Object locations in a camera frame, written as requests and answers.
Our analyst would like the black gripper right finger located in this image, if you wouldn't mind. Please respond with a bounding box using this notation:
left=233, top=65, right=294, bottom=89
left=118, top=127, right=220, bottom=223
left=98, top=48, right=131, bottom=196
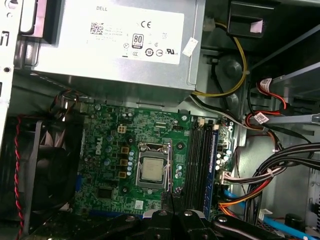
left=174, top=189, right=285, bottom=240

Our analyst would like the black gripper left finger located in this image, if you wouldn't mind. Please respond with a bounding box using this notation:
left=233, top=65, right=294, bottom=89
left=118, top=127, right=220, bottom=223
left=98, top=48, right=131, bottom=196
left=92, top=191, right=175, bottom=240

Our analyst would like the black RAM slot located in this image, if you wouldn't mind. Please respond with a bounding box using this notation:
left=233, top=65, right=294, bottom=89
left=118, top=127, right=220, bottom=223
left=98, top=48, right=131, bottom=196
left=198, top=121, right=213, bottom=213
left=183, top=121, right=200, bottom=210
left=191, top=121, right=206, bottom=211

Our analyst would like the metal socket cover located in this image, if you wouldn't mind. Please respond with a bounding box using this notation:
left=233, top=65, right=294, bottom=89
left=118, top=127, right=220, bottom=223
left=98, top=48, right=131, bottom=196
left=135, top=141, right=174, bottom=192

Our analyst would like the silver CPU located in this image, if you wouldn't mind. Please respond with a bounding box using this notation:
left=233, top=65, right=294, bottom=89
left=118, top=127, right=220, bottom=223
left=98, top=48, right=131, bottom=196
left=139, top=156, right=165, bottom=183

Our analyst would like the green motherboard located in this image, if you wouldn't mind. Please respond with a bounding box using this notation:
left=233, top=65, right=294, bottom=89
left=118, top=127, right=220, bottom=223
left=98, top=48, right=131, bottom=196
left=73, top=103, right=237, bottom=221

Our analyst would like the black case fan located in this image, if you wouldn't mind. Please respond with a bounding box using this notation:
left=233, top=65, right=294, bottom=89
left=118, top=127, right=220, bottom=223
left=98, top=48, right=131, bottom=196
left=0, top=116, right=85, bottom=223

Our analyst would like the grey power supply unit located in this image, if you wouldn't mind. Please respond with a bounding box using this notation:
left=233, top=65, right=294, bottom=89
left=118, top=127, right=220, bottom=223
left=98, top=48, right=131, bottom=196
left=18, top=0, right=207, bottom=101

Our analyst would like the metal drive cage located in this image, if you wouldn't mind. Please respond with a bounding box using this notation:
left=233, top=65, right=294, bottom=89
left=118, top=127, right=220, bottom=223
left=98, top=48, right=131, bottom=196
left=247, top=22, right=320, bottom=126

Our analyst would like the black PC case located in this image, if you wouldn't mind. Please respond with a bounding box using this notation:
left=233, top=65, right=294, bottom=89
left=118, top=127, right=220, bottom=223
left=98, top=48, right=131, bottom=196
left=0, top=0, right=320, bottom=240

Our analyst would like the orange data wire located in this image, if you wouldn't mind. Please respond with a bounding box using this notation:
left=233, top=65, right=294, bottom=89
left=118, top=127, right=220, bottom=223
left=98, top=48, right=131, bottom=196
left=218, top=192, right=253, bottom=216

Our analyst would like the thin wire locking lever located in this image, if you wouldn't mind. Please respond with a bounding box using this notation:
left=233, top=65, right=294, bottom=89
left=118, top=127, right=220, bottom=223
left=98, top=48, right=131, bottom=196
left=159, top=143, right=171, bottom=198

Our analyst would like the blue flat data wire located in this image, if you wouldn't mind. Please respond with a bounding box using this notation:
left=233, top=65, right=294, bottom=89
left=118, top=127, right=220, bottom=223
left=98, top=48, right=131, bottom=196
left=223, top=188, right=320, bottom=240

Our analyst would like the white grey wire bundle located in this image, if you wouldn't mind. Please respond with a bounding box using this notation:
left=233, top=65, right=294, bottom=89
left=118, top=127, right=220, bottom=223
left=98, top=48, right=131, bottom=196
left=191, top=93, right=251, bottom=127

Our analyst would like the black cable bundle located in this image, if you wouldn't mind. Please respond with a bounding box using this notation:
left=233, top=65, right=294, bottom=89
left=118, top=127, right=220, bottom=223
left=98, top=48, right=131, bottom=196
left=246, top=142, right=320, bottom=216

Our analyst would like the red black twisted wire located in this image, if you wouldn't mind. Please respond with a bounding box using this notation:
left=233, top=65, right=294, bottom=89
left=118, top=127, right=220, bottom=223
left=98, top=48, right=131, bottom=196
left=13, top=115, right=27, bottom=235

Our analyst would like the yellow power wire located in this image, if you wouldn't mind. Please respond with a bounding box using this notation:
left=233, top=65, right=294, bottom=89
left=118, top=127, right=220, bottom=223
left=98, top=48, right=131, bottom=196
left=191, top=21, right=251, bottom=98

